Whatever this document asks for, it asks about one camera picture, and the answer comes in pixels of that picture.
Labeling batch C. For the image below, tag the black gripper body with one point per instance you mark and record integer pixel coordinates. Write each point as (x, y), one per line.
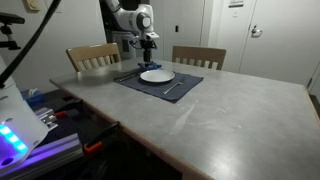
(148, 46)

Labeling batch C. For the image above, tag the blue cloth towel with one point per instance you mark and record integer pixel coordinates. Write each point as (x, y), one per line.
(154, 66)

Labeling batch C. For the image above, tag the white robot base blue lights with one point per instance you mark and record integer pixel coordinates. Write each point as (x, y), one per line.
(20, 110)

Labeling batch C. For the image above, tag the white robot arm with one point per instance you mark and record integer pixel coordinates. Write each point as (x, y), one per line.
(130, 18)

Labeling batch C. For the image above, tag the white round plate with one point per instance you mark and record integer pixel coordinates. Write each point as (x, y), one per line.
(158, 76)

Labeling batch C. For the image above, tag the small black door plate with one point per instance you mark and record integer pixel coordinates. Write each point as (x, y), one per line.
(176, 28)

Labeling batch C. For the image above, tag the silver metal fork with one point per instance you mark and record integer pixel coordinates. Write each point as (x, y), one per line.
(128, 77)

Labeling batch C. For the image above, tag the white kitchen appliance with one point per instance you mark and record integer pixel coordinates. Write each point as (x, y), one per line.
(117, 46)

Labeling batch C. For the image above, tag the silver metal table knife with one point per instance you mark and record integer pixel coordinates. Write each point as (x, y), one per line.
(171, 88)

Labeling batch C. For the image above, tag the dark blue fabric placemat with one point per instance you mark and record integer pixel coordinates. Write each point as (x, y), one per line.
(190, 82)

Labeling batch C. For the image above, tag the wooden slat-back chair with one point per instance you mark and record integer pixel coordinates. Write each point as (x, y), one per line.
(93, 50)
(200, 52)

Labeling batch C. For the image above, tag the silver aluminium blocks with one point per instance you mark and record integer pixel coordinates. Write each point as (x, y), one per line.
(45, 118)

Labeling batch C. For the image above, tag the blue tissue box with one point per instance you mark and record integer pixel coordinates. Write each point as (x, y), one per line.
(33, 99)

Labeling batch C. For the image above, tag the small white wall plate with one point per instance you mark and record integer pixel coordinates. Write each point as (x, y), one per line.
(235, 14)

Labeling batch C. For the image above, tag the wall sign with dark band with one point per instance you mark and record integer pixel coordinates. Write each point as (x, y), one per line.
(236, 4)

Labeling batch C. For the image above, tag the beige wall thermostat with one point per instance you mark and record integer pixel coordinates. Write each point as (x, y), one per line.
(31, 5)

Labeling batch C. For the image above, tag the aluminium extrusion rail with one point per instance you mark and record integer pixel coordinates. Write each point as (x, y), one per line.
(56, 151)

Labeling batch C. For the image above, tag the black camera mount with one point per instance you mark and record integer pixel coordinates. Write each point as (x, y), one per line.
(10, 45)

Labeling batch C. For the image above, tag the black stereo camera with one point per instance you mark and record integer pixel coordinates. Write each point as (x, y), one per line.
(13, 18)

